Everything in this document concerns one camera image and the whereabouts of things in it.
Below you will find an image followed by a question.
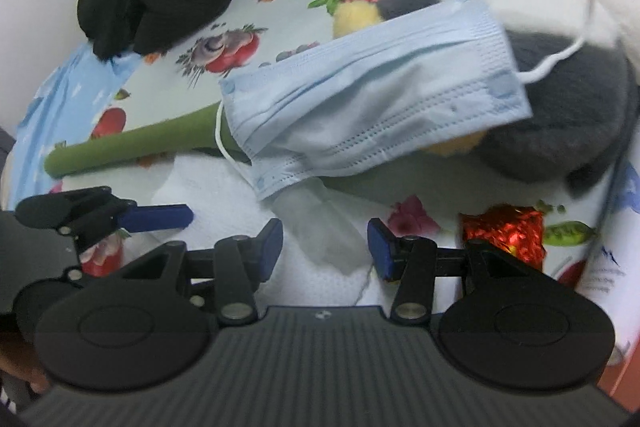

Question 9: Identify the grey white penguin plush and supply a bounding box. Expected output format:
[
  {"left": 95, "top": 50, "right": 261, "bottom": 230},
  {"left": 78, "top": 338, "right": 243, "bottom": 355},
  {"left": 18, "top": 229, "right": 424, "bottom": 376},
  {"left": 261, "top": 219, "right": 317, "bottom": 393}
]
[{"left": 332, "top": 0, "right": 640, "bottom": 200}]

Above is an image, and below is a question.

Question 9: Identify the green plush stem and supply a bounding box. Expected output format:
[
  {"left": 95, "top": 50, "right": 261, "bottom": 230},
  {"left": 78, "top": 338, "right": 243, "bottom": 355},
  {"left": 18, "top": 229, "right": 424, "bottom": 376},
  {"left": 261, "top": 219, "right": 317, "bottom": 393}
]
[{"left": 44, "top": 102, "right": 251, "bottom": 180}]

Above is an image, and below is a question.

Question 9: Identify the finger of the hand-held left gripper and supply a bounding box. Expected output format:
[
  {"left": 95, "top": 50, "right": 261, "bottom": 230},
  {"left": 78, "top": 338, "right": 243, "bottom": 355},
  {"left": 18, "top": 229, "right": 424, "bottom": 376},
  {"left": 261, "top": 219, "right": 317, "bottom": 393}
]
[{"left": 15, "top": 187, "right": 194, "bottom": 251}]

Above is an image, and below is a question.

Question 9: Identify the blue face mask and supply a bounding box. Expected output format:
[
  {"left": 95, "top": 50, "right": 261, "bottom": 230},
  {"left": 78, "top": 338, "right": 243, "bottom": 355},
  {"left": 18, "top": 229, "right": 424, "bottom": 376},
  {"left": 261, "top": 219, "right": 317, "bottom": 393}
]
[{"left": 215, "top": 0, "right": 596, "bottom": 202}]

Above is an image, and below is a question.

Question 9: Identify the shiny red foil packet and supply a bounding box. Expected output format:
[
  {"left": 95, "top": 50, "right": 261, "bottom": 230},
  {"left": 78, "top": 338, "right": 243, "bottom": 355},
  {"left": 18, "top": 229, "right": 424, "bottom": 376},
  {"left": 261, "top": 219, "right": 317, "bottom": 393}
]
[{"left": 460, "top": 205, "right": 546, "bottom": 270}]

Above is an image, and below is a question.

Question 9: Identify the clear plastic wrapper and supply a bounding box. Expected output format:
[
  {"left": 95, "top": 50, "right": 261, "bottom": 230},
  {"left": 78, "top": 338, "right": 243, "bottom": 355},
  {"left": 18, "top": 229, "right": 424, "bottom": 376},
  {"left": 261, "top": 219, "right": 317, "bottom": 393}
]
[{"left": 274, "top": 179, "right": 372, "bottom": 269}]

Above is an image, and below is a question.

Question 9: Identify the blue star bed sheet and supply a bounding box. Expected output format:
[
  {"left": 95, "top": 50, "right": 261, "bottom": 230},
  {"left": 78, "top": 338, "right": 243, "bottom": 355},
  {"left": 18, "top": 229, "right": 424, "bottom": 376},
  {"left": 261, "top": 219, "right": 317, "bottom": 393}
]
[{"left": 15, "top": 42, "right": 146, "bottom": 208}]

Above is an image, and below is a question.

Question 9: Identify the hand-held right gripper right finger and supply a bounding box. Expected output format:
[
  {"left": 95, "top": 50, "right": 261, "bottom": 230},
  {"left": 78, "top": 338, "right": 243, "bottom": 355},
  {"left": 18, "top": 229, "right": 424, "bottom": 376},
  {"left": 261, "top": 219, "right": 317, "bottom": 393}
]
[{"left": 367, "top": 218, "right": 538, "bottom": 324}]

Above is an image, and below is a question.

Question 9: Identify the white blue printed packet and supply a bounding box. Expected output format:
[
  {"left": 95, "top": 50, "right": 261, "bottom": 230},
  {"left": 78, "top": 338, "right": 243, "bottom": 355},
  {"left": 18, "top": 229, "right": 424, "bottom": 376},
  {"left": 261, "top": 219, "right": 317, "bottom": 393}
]
[{"left": 565, "top": 157, "right": 640, "bottom": 358}]

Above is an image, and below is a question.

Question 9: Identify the white tissue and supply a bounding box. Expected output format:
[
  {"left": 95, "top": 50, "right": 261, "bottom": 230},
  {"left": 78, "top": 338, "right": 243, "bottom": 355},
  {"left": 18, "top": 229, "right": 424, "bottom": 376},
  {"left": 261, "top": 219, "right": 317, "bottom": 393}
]
[{"left": 150, "top": 154, "right": 471, "bottom": 308}]

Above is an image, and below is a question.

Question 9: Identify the person's left hand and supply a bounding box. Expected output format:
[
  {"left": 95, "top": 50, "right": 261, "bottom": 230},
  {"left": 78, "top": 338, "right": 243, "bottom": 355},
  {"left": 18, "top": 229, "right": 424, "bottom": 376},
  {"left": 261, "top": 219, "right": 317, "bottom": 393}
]
[{"left": 0, "top": 338, "right": 49, "bottom": 396}]

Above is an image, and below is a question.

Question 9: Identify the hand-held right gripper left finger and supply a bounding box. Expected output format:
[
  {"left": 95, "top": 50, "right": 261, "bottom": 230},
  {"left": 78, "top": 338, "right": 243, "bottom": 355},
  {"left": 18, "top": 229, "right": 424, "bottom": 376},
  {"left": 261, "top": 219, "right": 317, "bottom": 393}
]
[{"left": 107, "top": 218, "right": 284, "bottom": 326}]

